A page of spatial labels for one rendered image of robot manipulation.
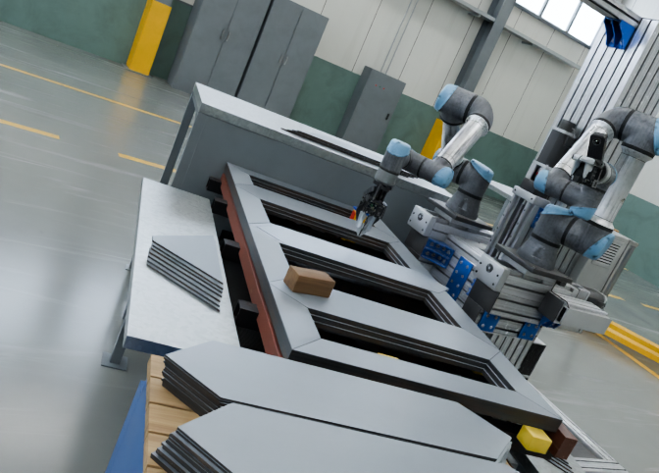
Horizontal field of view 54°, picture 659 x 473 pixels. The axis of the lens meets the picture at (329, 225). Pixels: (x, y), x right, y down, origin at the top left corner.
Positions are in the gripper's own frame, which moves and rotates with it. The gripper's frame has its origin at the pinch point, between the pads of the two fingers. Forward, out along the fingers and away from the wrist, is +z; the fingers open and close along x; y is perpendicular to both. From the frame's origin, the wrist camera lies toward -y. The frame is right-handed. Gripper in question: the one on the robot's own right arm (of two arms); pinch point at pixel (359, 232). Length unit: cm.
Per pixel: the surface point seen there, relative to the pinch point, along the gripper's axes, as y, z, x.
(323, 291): 62, 4, -16
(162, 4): -835, -20, -234
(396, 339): 68, 7, 5
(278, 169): -63, 2, -31
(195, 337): 86, 16, -44
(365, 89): -984, -20, 124
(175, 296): 70, 16, -52
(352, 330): 70, 8, -7
